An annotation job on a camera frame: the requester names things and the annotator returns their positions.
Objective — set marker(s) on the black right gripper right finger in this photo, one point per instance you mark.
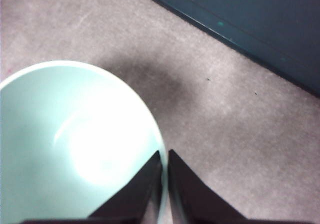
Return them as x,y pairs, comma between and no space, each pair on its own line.
195,204

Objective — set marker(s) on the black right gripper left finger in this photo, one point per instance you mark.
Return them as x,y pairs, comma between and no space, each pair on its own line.
135,201

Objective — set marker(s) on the teal ceramic bowl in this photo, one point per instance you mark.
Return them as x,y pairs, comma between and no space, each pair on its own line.
50,134

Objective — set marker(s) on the black rectangular tray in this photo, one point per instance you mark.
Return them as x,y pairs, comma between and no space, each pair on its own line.
262,14

